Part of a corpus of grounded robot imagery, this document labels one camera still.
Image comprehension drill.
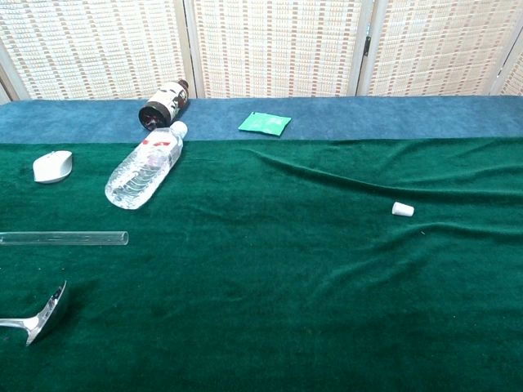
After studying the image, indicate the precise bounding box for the transparent glass test tube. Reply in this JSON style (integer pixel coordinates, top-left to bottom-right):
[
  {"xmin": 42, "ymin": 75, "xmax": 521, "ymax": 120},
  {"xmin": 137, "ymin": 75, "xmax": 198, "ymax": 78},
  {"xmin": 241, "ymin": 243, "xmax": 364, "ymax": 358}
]
[{"xmin": 0, "ymin": 230, "xmax": 130, "ymax": 247}]

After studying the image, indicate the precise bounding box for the green foil packet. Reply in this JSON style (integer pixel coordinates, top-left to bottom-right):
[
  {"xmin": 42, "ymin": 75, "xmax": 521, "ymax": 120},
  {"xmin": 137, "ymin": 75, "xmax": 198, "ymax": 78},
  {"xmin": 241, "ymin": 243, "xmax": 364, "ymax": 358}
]
[{"xmin": 237, "ymin": 111, "xmax": 293, "ymax": 138}]

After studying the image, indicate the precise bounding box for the dark green velvet cloth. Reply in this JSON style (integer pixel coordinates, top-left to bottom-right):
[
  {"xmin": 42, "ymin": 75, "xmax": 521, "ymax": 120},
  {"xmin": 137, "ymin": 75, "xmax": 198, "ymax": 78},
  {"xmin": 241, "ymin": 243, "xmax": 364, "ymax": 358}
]
[{"xmin": 0, "ymin": 137, "xmax": 523, "ymax": 392}]

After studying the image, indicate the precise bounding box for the clear plastic water bottle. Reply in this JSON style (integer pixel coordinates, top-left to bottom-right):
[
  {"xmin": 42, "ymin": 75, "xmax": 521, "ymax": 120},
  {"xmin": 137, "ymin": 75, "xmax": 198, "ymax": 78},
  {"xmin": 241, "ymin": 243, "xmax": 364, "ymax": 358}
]
[{"xmin": 105, "ymin": 121, "xmax": 189, "ymax": 211}]

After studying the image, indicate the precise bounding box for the blue table cloth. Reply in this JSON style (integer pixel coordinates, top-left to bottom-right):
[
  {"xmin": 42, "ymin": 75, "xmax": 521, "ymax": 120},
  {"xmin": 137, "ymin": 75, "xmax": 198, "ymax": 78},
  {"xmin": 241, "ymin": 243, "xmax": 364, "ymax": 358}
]
[{"xmin": 0, "ymin": 95, "xmax": 523, "ymax": 145}]

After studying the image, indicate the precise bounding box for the dark brown glass bottle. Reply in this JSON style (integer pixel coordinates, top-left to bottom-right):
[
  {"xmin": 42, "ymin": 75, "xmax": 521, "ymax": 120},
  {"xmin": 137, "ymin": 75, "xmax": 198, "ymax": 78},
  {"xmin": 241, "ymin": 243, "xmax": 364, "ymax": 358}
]
[{"xmin": 138, "ymin": 79, "xmax": 190, "ymax": 131}]

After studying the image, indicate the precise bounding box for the woven folding screen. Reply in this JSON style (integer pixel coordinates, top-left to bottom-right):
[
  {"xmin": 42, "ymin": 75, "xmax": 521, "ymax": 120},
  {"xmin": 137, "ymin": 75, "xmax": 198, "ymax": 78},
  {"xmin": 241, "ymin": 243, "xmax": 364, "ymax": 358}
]
[{"xmin": 0, "ymin": 0, "xmax": 523, "ymax": 103}]

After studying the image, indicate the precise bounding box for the white computer mouse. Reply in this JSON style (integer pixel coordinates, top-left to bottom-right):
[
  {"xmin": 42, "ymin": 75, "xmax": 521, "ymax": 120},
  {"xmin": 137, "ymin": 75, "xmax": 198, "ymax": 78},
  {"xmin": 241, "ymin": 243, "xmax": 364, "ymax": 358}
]
[{"xmin": 33, "ymin": 150, "xmax": 74, "ymax": 185}]

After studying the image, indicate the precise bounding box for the shiny metal ladle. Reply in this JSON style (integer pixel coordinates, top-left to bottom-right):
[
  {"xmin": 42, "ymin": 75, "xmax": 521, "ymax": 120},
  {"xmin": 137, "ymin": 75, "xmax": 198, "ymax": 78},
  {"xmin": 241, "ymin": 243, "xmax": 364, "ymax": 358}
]
[{"xmin": 0, "ymin": 280, "xmax": 68, "ymax": 347}]

